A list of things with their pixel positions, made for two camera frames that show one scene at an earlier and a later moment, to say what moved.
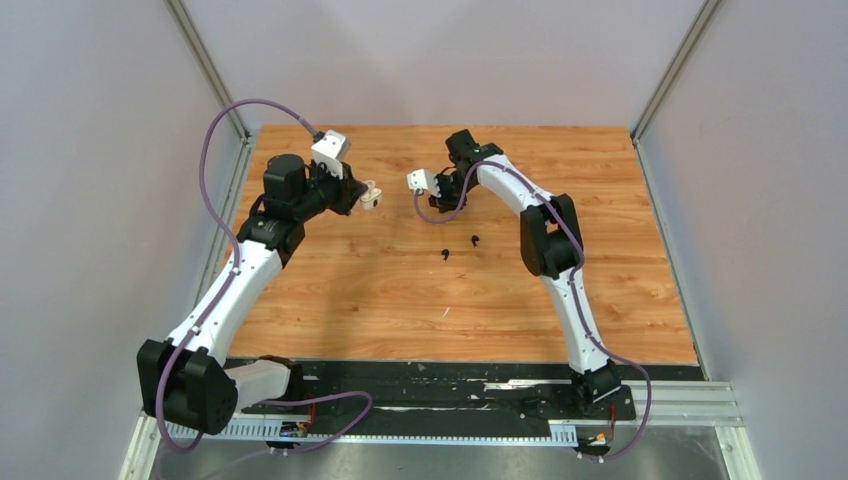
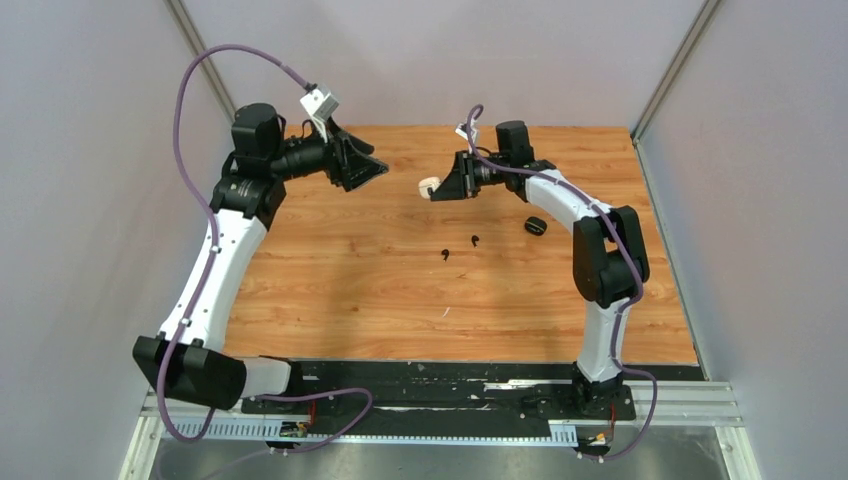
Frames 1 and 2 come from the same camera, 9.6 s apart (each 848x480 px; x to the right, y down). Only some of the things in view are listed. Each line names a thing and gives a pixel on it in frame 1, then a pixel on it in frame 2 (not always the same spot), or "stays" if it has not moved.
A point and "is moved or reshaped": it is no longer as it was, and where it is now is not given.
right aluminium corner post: (702, 19) stays
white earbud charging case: (371, 198) is moved or reshaped
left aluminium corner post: (198, 48) stays
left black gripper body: (338, 192) -> (330, 156)
